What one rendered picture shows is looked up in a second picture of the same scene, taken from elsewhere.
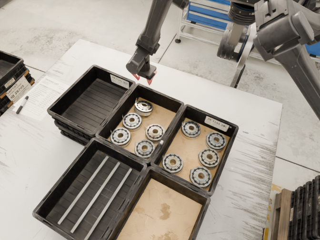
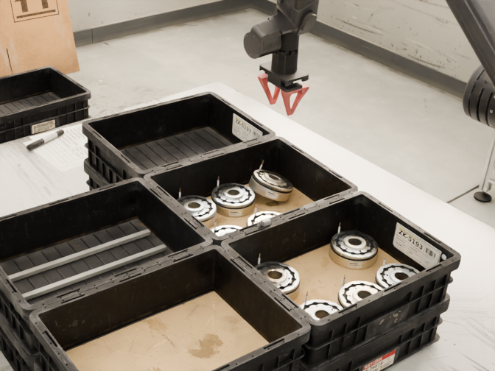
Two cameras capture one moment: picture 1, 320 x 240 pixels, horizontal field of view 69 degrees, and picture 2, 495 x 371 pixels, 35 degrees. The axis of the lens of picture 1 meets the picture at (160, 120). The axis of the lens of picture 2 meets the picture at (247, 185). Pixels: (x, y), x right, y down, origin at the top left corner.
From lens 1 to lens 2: 0.93 m
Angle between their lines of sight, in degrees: 31
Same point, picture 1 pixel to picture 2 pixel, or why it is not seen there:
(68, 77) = not seen: hidden behind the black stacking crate
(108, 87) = (221, 144)
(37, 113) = (64, 159)
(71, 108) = (129, 152)
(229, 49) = (485, 92)
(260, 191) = not seen: outside the picture
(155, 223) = (174, 355)
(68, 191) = (43, 251)
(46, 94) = not seen: hidden behind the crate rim
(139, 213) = (153, 328)
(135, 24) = (385, 138)
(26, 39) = (120, 102)
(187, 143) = (332, 269)
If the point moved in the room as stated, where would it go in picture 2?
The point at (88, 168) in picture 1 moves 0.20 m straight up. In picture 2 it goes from (100, 236) to (97, 157)
